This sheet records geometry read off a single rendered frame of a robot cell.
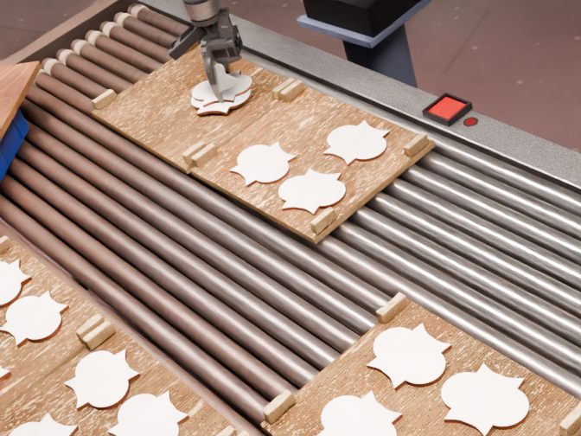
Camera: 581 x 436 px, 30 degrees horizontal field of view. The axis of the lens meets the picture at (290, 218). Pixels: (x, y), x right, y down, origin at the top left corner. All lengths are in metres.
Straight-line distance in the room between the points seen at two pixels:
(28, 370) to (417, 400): 0.75
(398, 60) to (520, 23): 1.47
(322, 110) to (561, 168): 0.57
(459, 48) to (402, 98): 1.83
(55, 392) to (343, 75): 1.02
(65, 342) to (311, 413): 0.55
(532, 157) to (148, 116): 0.93
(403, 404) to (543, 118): 2.17
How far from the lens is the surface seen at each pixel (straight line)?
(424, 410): 1.75
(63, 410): 1.98
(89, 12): 3.13
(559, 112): 3.83
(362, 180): 2.19
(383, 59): 2.88
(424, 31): 4.39
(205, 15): 2.41
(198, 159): 2.35
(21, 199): 2.55
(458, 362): 1.80
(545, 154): 2.19
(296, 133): 2.37
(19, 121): 2.73
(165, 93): 2.66
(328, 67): 2.59
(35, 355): 2.11
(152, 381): 1.95
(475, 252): 2.01
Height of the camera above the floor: 2.29
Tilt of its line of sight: 39 degrees down
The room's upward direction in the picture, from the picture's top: 19 degrees counter-clockwise
